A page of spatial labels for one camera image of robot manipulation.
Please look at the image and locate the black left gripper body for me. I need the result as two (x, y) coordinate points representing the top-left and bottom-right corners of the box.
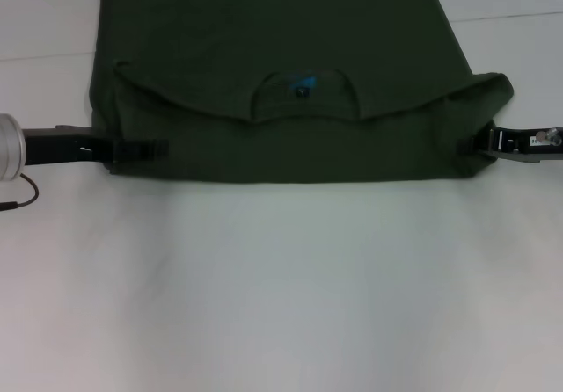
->
(24, 123), (116, 167)

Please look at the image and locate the dark green FREE! t-shirt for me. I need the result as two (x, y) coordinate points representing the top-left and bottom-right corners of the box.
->
(87, 0), (515, 186)

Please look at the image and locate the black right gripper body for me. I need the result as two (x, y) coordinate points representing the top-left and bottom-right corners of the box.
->
(485, 122), (563, 163)

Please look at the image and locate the dark reddish cable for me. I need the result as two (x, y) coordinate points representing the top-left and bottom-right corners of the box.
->
(0, 172), (40, 212)

